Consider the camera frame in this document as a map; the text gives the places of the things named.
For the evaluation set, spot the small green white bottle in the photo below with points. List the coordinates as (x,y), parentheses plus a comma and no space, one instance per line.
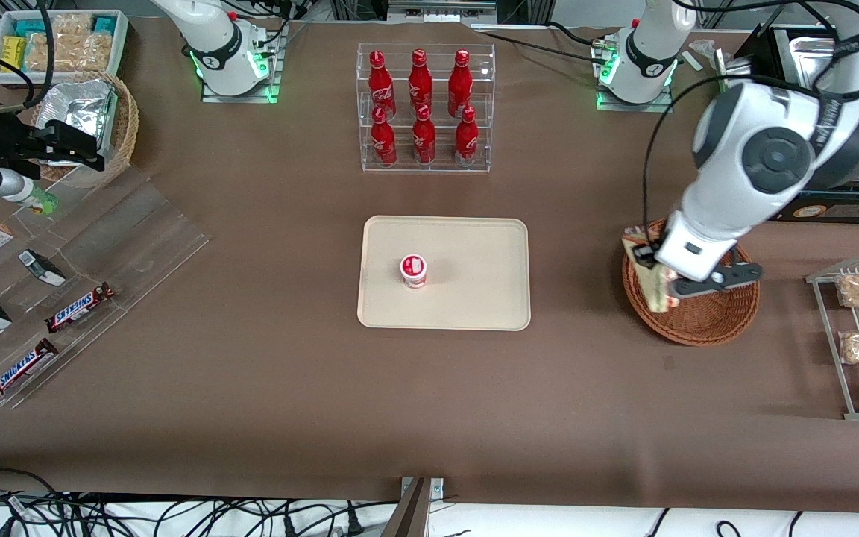
(42,201)

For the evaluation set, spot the clear acrylic bottle rack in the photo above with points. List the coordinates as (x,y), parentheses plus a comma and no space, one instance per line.
(441,168)

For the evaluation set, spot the red white yogurt cup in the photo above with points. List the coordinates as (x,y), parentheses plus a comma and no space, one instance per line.
(414,271)

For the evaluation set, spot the yellow snack box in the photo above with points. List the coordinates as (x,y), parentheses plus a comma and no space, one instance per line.
(13,54)

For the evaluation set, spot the small metal bracket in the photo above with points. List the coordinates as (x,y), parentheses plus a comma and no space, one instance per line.
(437,488)

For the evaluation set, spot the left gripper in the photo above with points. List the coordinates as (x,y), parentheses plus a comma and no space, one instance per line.
(646,254)

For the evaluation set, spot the crumpled clear plastic wrapper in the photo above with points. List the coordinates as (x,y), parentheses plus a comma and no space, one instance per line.
(702,48)

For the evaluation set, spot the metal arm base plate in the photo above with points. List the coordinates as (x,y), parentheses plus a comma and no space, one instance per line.
(634,107)
(269,89)

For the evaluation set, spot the silver foil bag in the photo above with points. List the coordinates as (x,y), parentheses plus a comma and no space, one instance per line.
(79,108)

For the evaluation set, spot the triangle sandwich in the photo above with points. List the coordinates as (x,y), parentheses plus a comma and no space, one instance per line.
(653,287)

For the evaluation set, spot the bagged beige crackers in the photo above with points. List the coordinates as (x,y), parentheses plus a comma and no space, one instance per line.
(71,24)
(68,54)

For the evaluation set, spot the light tan wicker basket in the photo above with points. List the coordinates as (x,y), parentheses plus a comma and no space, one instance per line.
(127,127)

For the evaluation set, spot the cream plastic tray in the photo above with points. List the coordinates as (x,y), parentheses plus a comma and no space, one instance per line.
(459,298)

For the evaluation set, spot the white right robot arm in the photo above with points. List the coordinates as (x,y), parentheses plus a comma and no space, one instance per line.
(213,37)

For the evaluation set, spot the clear acrylic stepped display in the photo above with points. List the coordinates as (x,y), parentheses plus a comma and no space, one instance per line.
(146,224)

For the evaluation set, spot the snickers chocolate bar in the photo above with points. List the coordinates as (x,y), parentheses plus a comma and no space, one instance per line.
(21,371)
(79,307)

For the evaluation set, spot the brown round wicker basket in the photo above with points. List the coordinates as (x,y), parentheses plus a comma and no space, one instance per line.
(705,321)

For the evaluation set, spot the teal snack packet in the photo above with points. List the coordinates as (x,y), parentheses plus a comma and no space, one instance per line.
(105,24)
(29,27)

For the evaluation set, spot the white plastic bin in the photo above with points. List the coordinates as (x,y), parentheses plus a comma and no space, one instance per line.
(121,45)

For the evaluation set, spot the brown table cover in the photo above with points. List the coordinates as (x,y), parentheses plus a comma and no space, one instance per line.
(288,410)

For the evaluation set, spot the steel warmer tray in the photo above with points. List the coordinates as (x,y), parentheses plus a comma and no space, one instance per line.
(810,52)

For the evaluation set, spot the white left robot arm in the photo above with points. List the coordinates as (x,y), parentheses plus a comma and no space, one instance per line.
(772,156)

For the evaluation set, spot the red cola bottle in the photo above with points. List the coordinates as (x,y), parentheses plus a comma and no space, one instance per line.
(382,138)
(423,136)
(379,82)
(420,78)
(466,138)
(460,80)

